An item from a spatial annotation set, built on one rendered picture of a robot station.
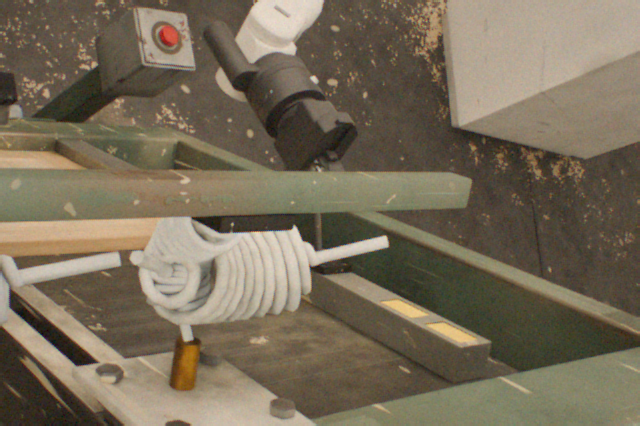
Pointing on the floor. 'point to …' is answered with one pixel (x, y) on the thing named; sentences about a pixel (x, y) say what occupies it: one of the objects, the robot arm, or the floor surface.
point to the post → (78, 100)
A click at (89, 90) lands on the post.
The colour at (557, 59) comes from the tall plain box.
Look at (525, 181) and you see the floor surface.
